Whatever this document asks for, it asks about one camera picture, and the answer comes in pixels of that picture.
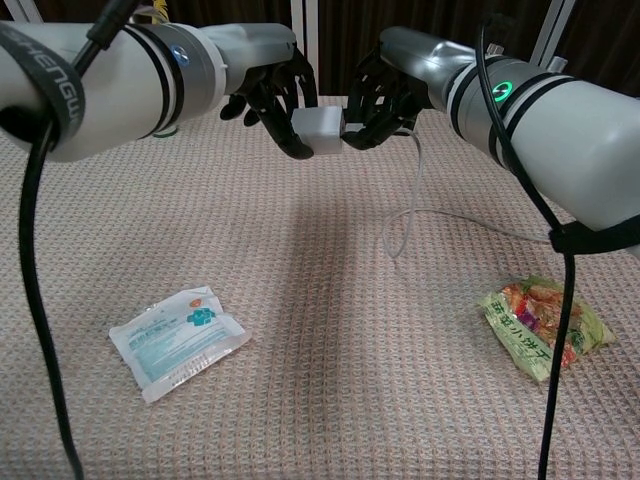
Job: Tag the green snack bag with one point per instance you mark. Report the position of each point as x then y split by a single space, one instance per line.
520 325

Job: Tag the grey black right robot hand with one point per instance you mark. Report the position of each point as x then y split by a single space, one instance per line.
400 65

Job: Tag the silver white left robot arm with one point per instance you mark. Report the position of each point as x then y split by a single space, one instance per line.
125 80

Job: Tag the grey black left robot hand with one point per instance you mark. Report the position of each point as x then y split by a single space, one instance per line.
260 55

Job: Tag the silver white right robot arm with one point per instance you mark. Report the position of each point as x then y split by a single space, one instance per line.
575 130

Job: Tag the dark brown curtain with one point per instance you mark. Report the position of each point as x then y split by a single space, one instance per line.
350 12

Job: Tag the white slanted frame post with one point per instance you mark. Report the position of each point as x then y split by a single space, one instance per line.
555 27

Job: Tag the white blue mask packet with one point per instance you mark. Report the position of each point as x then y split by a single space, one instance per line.
175 340

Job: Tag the beige woven tablecloth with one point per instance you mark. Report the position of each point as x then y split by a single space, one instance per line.
320 300

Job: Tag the green white small base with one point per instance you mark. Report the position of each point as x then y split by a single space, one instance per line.
165 133

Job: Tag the white upright frame post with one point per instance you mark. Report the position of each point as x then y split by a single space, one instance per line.
298 12
312 30

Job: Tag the white power adapter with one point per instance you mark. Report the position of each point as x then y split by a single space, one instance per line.
320 129

